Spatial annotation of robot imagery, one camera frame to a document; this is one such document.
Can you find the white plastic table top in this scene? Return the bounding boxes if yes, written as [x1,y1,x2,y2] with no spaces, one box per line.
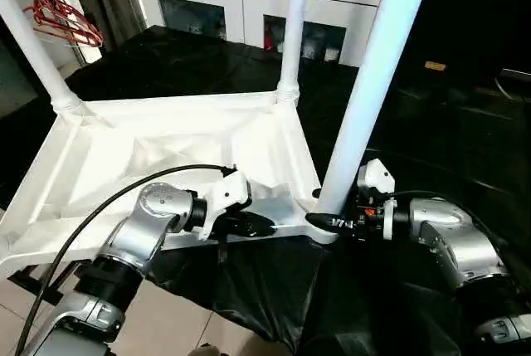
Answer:
[0,89,346,279]

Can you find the white plastic table leg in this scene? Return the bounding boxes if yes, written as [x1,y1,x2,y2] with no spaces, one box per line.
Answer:
[0,0,85,119]
[272,0,311,105]
[312,0,440,246]

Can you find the black mat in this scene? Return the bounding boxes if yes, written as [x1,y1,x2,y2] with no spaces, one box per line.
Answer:
[0,23,531,356]

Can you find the long dark bar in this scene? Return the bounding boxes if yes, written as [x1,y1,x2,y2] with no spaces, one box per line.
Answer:
[499,66,531,80]

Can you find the grey curtain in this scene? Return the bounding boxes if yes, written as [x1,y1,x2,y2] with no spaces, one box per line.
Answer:
[76,0,149,53]

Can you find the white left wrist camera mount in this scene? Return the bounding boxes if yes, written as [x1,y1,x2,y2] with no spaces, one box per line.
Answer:
[193,170,254,244]

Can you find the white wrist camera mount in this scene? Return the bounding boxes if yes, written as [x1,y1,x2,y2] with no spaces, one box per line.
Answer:
[193,170,254,244]
[358,158,396,241]

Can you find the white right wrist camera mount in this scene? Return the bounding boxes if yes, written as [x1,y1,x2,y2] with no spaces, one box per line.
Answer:
[358,158,396,241]

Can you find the black folding stand frame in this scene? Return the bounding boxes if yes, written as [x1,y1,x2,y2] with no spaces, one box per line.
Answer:
[7,261,85,308]

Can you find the red wire clothes hangers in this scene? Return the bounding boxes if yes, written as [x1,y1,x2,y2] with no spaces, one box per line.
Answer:
[22,0,105,49]

